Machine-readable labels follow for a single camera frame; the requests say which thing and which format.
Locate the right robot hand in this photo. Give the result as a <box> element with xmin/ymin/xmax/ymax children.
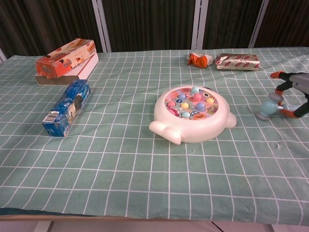
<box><xmin>269</xmin><ymin>71</ymin><xmax>309</xmax><ymax>119</ymax></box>

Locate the light blue toy hammer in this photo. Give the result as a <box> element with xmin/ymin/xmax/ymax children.
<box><xmin>256</xmin><ymin>91</ymin><xmax>295</xmax><ymax>121</ymax></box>

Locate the white whack-a-mole toy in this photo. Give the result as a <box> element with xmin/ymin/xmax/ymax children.
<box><xmin>148</xmin><ymin>85</ymin><xmax>238</xmax><ymax>145</ymax></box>

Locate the gold red-print snack pack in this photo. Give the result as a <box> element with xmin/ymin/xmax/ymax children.
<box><xmin>214</xmin><ymin>53</ymin><xmax>261</xmax><ymax>72</ymax></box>

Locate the orange crumpled snack wrapper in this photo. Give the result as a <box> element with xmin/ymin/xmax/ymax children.
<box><xmin>187</xmin><ymin>51</ymin><xmax>215</xmax><ymax>69</ymax></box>

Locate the green checked tablecloth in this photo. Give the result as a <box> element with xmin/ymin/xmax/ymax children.
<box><xmin>0</xmin><ymin>47</ymin><xmax>309</xmax><ymax>222</ymax></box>

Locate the blue cookie box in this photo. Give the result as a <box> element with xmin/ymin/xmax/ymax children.
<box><xmin>41</xmin><ymin>79</ymin><xmax>91</xmax><ymax>138</ymax></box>

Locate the white flat box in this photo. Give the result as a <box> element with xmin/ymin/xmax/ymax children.
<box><xmin>33</xmin><ymin>52</ymin><xmax>99</xmax><ymax>87</ymax></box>

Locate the orange cracker box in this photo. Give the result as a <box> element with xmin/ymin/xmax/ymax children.
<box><xmin>35</xmin><ymin>38</ymin><xmax>98</xmax><ymax>79</ymax></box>

